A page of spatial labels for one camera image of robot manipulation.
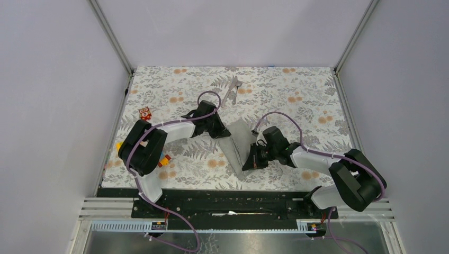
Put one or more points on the blue orange toy car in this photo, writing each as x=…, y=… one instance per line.
x=164, y=160

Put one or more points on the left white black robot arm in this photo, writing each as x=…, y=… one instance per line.
x=142, y=148

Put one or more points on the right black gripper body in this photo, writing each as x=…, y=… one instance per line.
x=269, y=152

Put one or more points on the aluminium frame post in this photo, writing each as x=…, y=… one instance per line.
x=355, y=36
x=110, y=35

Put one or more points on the yellow toy block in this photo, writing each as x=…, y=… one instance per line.
x=118, y=145

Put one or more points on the left aluminium frame post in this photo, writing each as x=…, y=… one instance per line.
x=110, y=35

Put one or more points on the grey cloth napkin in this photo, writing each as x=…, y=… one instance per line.
x=236, y=147

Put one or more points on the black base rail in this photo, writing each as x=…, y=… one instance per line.
x=222, y=210

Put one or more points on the floral patterned tablecloth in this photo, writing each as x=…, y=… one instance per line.
x=296, y=100

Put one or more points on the right aluminium frame post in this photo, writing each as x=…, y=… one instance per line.
x=355, y=36

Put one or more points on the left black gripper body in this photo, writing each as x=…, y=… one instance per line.
x=208, y=122

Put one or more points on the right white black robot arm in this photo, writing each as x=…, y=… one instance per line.
x=357, y=183

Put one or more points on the red owl toy block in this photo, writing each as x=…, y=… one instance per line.
x=145, y=113

